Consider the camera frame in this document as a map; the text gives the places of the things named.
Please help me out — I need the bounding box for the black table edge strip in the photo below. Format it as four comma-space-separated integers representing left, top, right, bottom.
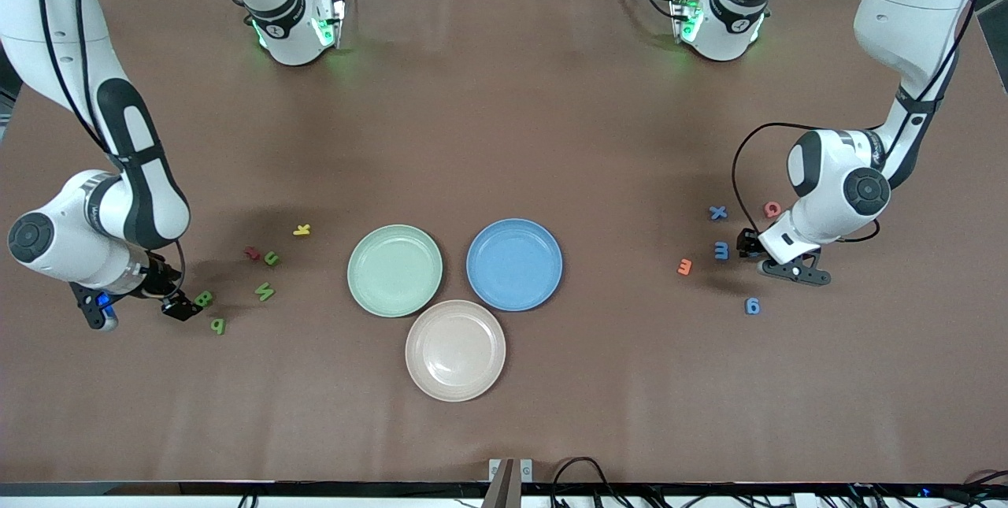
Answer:
0, 480, 1008, 498

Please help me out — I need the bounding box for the pale green plate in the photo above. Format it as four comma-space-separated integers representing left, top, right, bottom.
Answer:
347, 224, 444, 318

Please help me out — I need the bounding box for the blue plate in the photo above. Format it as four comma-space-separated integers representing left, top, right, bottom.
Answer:
466, 218, 564, 312

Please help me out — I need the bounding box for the pale beige plate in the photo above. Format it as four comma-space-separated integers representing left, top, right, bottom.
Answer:
405, 300, 507, 402

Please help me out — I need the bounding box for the black cable bundle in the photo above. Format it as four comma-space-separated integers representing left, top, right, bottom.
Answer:
843, 483, 1008, 508

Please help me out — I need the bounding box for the black looped cable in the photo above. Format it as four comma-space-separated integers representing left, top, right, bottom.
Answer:
550, 457, 631, 508

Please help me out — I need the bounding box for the grey metal bracket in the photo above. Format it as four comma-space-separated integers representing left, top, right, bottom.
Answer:
488, 458, 535, 508

